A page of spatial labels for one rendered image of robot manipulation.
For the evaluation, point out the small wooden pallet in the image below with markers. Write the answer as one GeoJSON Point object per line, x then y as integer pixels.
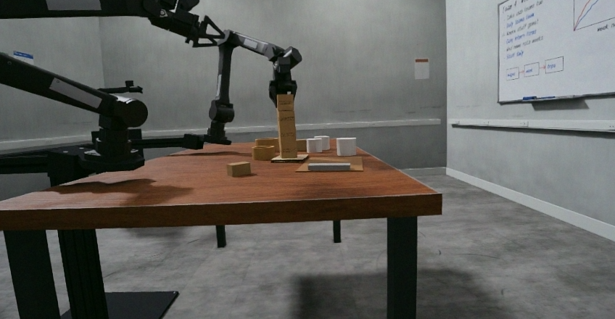
{"type": "Point", "coordinates": [300, 158]}

